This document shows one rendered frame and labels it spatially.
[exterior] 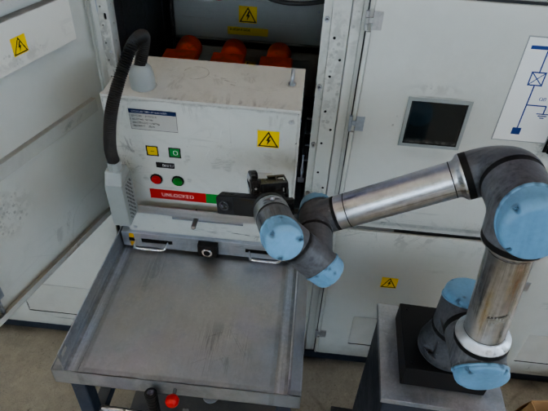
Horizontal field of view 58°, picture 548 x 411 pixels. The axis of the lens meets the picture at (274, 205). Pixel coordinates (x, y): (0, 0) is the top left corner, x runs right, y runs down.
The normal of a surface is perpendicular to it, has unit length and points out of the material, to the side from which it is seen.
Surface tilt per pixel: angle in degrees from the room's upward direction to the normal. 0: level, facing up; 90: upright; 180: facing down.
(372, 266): 90
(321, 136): 90
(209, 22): 90
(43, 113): 90
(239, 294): 0
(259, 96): 4
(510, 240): 82
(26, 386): 0
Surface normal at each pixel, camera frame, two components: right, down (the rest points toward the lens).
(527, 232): -0.10, 0.51
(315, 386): 0.04, -0.77
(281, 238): 0.18, 0.40
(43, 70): 0.94, 0.25
